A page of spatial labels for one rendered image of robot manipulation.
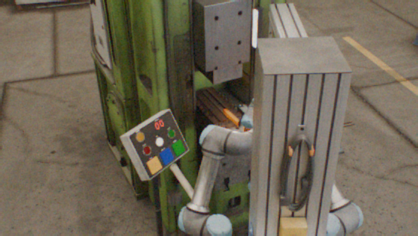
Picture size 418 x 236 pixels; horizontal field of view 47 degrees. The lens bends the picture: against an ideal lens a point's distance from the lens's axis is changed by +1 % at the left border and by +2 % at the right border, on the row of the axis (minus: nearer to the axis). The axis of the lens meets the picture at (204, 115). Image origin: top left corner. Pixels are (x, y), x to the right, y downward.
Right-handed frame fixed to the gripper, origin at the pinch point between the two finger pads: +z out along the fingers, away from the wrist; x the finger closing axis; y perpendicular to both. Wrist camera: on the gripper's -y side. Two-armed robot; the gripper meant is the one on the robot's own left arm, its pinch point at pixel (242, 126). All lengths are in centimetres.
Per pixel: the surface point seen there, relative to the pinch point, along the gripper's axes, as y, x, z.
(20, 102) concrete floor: -195, -116, 225
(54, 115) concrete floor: -157, -88, 204
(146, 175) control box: 13, -68, -4
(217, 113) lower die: -19.7, -5.0, 13.5
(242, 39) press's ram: -38, 8, -37
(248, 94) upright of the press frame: -27.2, 22.9, 14.5
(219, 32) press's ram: -41, -8, -44
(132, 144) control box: -3, -71, -15
